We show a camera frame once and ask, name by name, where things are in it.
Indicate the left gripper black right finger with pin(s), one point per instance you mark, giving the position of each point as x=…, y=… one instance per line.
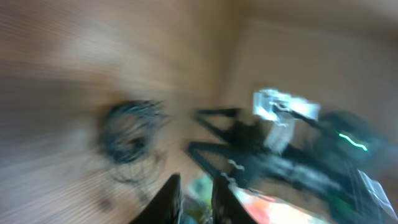
x=226, y=208

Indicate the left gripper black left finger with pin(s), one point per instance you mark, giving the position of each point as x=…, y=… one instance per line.
x=166, y=206

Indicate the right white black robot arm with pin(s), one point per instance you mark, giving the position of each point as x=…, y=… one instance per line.
x=325, y=157

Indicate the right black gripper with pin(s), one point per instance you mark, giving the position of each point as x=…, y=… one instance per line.
x=245, y=139

